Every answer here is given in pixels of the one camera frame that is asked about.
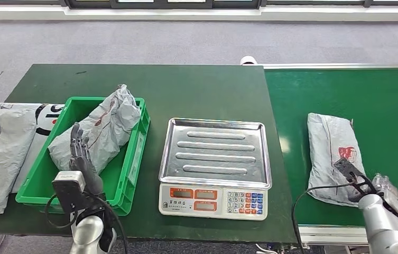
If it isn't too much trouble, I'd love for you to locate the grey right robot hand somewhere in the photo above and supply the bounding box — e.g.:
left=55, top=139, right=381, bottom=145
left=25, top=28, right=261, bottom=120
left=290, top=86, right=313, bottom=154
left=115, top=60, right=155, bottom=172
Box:
left=372, top=173, right=398, bottom=218

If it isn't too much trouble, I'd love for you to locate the grey mailer bag red print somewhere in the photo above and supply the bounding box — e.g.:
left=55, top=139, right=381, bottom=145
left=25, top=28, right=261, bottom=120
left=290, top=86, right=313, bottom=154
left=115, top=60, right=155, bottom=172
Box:
left=47, top=84, right=142, bottom=175
left=306, top=112, right=367, bottom=208

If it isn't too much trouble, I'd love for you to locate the green conveyor belt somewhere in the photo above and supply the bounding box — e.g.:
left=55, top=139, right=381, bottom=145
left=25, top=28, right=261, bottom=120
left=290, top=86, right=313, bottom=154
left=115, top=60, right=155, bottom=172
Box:
left=262, top=63, right=398, bottom=246

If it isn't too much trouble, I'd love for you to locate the white scale with steel tray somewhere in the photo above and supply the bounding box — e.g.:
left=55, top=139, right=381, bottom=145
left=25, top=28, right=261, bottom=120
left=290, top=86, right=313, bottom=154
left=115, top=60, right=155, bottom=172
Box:
left=158, top=117, right=273, bottom=222

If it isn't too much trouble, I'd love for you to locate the green plastic crate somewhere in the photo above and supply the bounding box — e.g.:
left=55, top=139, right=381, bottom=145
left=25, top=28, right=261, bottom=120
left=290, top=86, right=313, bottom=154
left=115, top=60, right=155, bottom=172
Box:
left=15, top=96, right=152, bottom=216

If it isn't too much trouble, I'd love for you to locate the white mailer bag black print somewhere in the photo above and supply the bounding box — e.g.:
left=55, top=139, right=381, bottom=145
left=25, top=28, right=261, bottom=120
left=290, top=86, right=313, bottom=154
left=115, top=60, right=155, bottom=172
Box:
left=0, top=102, right=65, bottom=194

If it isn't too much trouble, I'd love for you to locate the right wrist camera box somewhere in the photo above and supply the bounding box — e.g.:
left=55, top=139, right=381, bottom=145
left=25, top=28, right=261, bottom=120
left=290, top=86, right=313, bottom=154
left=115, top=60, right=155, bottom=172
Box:
left=333, top=158, right=378, bottom=202

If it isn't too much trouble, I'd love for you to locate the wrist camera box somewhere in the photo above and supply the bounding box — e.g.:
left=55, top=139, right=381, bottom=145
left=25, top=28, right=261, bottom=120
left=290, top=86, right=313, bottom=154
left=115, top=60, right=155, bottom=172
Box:
left=333, top=158, right=378, bottom=202
left=51, top=170, right=87, bottom=214

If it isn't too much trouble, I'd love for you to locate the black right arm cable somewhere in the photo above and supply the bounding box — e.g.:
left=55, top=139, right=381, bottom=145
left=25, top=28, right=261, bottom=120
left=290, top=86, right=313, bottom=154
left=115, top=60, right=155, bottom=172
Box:
left=291, top=180, right=357, bottom=254

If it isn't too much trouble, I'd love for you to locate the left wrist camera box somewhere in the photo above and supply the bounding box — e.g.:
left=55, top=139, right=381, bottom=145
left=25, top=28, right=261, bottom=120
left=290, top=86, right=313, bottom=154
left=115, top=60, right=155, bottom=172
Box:
left=51, top=170, right=87, bottom=214

